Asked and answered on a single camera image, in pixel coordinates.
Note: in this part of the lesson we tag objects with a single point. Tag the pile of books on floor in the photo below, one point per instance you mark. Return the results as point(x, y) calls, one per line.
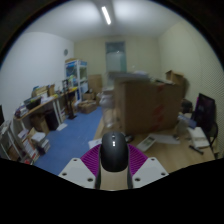
point(40, 141)

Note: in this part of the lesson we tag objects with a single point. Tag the cluttered wooden side desk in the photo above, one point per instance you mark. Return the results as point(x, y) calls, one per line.
point(36, 105)

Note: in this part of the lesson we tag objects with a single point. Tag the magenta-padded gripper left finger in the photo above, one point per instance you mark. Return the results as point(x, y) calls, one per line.
point(83, 166)

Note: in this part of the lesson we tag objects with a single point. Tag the blue and white display cabinet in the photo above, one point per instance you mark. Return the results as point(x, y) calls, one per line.
point(76, 75)

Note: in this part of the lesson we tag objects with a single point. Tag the white shelf unit with books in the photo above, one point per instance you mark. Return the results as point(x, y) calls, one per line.
point(16, 146)

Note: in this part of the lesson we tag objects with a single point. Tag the ceiling tube light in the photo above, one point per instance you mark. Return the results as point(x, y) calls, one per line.
point(106, 15)

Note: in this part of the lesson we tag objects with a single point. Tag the round wall clock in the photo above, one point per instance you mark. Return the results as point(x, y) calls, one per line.
point(65, 52)

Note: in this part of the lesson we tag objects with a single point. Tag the small open cardboard box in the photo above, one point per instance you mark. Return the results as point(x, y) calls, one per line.
point(175, 77)

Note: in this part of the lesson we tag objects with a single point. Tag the grey door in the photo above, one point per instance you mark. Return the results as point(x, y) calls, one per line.
point(116, 61)

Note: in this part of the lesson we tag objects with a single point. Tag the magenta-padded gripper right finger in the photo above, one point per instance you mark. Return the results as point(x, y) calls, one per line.
point(143, 166)

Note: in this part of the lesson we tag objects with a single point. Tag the large brown cardboard box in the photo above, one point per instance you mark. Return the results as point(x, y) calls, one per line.
point(150, 106)

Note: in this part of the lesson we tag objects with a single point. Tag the stacked brown cardboard boxes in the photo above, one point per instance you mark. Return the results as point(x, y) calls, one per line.
point(95, 83)

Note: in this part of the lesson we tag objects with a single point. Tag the black marker pen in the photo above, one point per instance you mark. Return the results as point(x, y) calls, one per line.
point(196, 149)

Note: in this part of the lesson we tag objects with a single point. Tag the open white notebook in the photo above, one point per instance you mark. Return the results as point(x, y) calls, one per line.
point(199, 136)

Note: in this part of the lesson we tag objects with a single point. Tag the black computer monitor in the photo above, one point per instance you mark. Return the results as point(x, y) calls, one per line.
point(204, 111)

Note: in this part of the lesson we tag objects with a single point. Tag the open cardboard box on floor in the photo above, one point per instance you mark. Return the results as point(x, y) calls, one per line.
point(87, 107)

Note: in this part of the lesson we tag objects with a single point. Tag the black floor stand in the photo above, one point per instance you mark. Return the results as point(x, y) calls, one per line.
point(70, 100)

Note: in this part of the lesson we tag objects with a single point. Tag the black computer mouse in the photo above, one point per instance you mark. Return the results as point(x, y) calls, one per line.
point(114, 156)

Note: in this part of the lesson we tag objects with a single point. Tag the black computer tower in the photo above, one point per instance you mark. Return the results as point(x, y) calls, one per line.
point(51, 120)

